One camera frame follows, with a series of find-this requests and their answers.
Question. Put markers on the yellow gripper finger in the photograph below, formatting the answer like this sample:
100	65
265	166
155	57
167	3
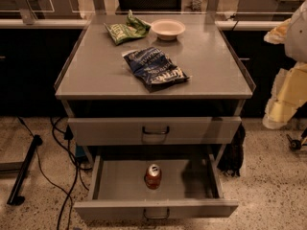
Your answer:
277	35
289	93

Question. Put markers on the red coke can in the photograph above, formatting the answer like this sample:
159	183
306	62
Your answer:
153	176

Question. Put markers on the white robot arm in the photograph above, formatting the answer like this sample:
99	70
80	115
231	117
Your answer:
296	38

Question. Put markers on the closed grey top drawer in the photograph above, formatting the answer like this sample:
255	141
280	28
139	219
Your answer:
153	131

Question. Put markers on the grey drawer cabinet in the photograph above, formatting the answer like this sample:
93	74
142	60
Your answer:
97	83

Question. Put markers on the open grey middle drawer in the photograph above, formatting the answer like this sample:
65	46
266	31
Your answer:
189	188

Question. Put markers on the black caster wheel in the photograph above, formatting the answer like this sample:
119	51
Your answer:
295	144

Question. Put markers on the white paper bowl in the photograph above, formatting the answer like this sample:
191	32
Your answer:
167	29

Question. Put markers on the blue chip bag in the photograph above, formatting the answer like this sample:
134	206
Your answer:
154	68

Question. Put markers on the green chip bag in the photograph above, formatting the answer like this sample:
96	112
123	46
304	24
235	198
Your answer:
134	28

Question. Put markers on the black floor stand bar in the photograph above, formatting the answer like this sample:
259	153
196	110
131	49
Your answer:
15	198

